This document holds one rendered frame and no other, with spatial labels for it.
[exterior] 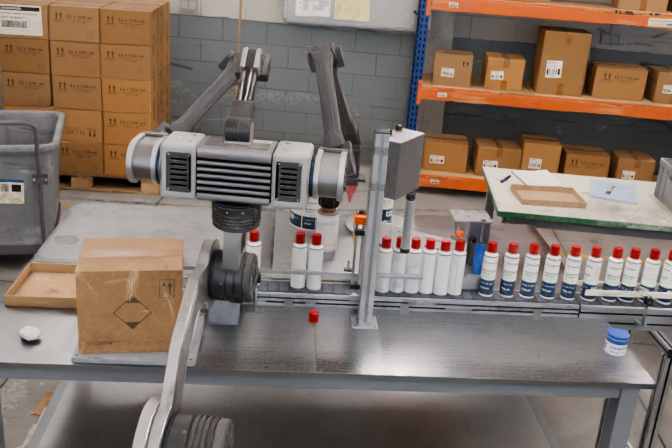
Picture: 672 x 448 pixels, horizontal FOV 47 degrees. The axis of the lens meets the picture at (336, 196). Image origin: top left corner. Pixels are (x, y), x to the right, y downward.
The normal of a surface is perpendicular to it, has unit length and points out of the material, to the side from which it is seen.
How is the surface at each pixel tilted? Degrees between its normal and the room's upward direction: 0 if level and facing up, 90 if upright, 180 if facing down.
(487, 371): 0
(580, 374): 0
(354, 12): 90
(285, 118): 90
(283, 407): 0
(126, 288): 90
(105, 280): 90
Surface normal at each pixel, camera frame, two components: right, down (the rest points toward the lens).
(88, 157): 0.02, 0.34
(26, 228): 0.25, 0.40
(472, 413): 0.07, -0.94
